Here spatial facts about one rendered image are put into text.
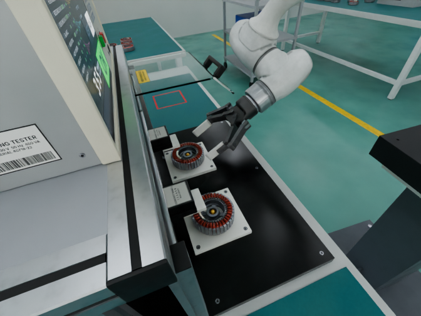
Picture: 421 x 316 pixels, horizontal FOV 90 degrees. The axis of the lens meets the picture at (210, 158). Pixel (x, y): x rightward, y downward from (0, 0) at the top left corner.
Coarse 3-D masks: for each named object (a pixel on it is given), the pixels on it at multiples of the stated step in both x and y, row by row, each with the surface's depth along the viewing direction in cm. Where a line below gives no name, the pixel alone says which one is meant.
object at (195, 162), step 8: (184, 144) 74; (192, 144) 73; (176, 152) 71; (184, 152) 72; (192, 152) 74; (200, 152) 70; (176, 160) 68; (184, 160) 68; (192, 160) 68; (200, 160) 69; (184, 168) 68; (192, 168) 69
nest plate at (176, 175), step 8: (200, 144) 79; (168, 152) 77; (168, 160) 74; (208, 160) 72; (168, 168) 72; (176, 168) 70; (200, 168) 70; (208, 168) 69; (176, 176) 68; (184, 176) 67; (192, 176) 68
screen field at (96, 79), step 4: (96, 72) 27; (96, 76) 26; (92, 80) 23; (96, 80) 25; (100, 80) 28; (96, 84) 25; (100, 84) 27; (96, 88) 24; (100, 88) 26; (100, 92) 25; (100, 96) 25
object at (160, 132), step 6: (162, 126) 64; (150, 132) 62; (156, 132) 62; (162, 132) 62; (168, 132) 62; (150, 138) 60; (156, 138) 60; (162, 138) 60; (168, 138) 61; (174, 138) 66; (156, 144) 61; (162, 144) 61; (168, 144) 62; (174, 144) 64; (156, 150) 62
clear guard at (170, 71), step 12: (144, 60) 66; (156, 60) 66; (168, 60) 65; (180, 60) 64; (192, 60) 63; (132, 72) 60; (156, 72) 58; (168, 72) 58; (180, 72) 57; (192, 72) 57; (204, 72) 56; (132, 84) 54; (144, 84) 53; (156, 84) 52; (168, 84) 52; (180, 84) 51
